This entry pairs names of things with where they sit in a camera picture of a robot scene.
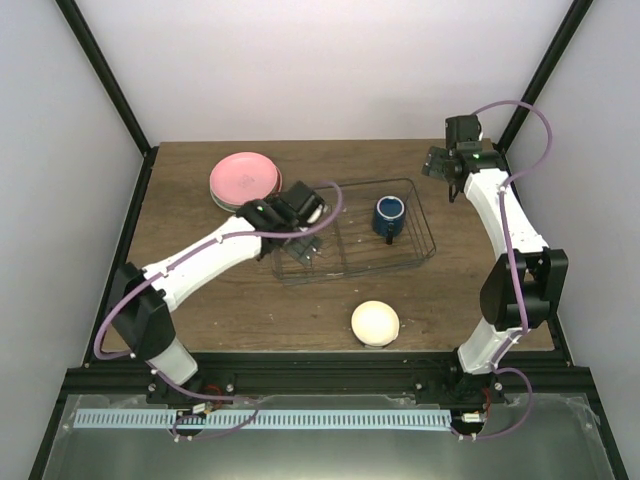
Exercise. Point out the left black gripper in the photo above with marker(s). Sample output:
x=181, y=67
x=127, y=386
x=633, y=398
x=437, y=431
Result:
x=305, y=248

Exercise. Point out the left black frame post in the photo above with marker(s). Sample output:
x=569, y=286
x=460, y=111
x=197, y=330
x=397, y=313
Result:
x=91, y=49

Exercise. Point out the mint green plate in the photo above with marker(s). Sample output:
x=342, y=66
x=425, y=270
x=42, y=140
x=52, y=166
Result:
x=225, y=205

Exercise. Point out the wire dish rack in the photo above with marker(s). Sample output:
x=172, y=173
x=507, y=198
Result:
x=350, y=246

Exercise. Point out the right black frame post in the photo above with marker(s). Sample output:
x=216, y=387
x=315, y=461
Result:
x=565, y=32

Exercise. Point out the pink top plate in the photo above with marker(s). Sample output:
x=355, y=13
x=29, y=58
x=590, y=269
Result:
x=244, y=176

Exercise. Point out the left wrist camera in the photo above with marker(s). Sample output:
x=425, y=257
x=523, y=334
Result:
x=302, y=200

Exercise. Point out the metal front tray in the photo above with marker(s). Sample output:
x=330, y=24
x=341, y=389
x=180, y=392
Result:
x=549, y=436

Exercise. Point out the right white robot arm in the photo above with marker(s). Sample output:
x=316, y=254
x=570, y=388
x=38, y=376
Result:
x=524, y=287

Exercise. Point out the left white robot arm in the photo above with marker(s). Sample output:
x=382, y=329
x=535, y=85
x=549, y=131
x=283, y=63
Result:
x=139, y=324

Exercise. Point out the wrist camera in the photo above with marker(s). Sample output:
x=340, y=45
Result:
x=302, y=200
x=462, y=129

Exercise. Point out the dark blue mug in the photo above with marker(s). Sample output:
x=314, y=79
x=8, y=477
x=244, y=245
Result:
x=389, y=218

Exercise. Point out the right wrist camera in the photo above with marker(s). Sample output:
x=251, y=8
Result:
x=462, y=129

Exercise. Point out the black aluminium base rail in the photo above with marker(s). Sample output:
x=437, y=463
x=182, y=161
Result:
x=432, y=376

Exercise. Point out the teal white bowl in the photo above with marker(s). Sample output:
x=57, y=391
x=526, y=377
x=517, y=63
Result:
x=375, y=324

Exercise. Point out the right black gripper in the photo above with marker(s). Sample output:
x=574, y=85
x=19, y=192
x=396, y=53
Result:
x=433, y=167

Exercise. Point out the black frame post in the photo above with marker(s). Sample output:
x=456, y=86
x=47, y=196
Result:
x=565, y=32
x=91, y=49

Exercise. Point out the light blue slotted strip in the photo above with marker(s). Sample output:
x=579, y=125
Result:
x=222, y=420

